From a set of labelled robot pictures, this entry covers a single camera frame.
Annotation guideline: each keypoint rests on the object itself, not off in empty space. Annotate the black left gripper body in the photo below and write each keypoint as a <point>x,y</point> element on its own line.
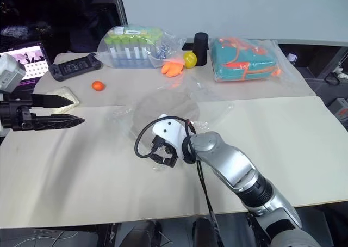
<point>16,116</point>

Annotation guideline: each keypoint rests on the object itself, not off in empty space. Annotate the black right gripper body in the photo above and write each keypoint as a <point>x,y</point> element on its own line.
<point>170,161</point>

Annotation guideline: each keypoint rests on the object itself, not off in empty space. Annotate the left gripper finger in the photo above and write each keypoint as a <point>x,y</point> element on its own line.
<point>54,121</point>
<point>49,101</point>

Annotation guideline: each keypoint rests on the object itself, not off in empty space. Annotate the clear plastic bag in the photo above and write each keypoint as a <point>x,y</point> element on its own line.
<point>214,94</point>

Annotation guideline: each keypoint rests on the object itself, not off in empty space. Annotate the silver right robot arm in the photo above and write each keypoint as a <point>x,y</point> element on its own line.
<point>231,162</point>

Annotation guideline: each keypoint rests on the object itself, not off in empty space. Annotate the cream white flat packet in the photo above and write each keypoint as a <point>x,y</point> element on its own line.
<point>66,94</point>

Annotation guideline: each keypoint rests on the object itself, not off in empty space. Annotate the black handheld game controller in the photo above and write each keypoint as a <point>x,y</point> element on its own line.
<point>73,66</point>

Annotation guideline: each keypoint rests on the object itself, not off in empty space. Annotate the tablet with lit screen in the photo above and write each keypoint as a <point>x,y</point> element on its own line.
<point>30,62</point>

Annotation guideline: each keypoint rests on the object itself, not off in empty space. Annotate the small orange ball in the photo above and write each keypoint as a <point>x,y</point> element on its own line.
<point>98,86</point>

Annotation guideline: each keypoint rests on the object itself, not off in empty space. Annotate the orange soft toy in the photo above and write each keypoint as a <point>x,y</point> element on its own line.
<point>171,68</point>

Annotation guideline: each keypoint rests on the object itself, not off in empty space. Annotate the bagged green-capped test tubes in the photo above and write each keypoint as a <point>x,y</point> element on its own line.
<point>127,48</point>

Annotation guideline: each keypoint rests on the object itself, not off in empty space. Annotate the yellow ball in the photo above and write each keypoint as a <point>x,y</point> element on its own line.
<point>189,60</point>

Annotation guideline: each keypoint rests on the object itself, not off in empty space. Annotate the black flat bar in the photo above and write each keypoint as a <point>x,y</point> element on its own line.
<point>188,46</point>

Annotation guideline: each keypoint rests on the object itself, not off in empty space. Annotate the black cylinder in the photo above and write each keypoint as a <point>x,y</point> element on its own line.
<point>201,48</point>

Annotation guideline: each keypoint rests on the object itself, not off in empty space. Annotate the bagged teal orange cloth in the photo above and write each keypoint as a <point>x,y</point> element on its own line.
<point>242,62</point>

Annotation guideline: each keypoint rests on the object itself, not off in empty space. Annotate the small white cup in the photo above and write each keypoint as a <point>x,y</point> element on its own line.
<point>291,57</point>

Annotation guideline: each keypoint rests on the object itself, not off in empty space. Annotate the grey box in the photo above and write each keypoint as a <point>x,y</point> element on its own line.
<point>340,108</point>

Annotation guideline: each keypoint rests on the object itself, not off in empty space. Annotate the white power strip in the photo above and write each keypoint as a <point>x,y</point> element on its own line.
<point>342,74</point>

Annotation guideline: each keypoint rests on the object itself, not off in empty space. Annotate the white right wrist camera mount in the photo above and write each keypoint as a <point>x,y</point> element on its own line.
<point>168,132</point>

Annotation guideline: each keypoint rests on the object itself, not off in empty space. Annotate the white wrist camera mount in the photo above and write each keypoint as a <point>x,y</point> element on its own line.
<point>9,73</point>
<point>168,132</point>

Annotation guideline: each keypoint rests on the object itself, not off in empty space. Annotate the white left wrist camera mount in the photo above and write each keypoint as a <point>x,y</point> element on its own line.
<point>9,73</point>

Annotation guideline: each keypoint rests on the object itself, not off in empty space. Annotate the grey metal post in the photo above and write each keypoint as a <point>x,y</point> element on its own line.
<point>121,5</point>

